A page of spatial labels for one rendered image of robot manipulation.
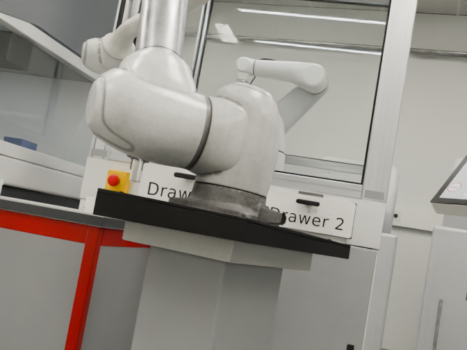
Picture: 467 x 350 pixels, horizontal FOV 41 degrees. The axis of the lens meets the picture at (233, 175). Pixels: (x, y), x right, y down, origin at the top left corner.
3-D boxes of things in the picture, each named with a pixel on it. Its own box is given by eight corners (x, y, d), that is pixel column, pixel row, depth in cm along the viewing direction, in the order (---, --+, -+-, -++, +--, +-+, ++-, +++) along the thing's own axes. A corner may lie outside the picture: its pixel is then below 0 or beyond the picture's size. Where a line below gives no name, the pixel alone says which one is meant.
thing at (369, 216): (379, 249, 194) (386, 203, 196) (79, 197, 218) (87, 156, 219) (376, 252, 287) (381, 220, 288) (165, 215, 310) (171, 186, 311)
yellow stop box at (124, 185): (122, 193, 209) (126, 171, 210) (103, 189, 211) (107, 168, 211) (128, 194, 214) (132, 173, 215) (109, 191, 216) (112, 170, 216)
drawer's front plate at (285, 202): (350, 238, 195) (356, 203, 196) (259, 223, 202) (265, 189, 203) (350, 238, 197) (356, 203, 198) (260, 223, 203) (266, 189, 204)
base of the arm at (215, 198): (263, 223, 116) (270, 194, 117) (165, 203, 126) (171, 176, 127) (297, 233, 132) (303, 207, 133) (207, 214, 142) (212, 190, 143)
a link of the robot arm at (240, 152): (281, 200, 126) (304, 95, 128) (198, 178, 119) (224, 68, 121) (249, 197, 141) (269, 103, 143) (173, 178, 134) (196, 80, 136)
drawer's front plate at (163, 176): (233, 216, 175) (240, 177, 176) (136, 199, 182) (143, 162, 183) (235, 216, 177) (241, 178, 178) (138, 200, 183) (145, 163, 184)
